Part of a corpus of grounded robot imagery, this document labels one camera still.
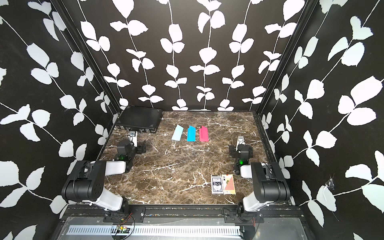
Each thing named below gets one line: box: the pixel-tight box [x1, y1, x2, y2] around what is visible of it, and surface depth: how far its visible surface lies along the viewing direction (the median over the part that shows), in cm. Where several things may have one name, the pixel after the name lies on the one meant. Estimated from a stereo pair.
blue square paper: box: [187, 125, 196, 142], surface depth 106 cm
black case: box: [116, 105, 163, 133], surface depth 117 cm
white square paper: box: [171, 124, 184, 141], surface depth 109 cm
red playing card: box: [221, 174, 236, 195], surface depth 85 cm
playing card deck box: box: [211, 174, 224, 194], surface depth 84 cm
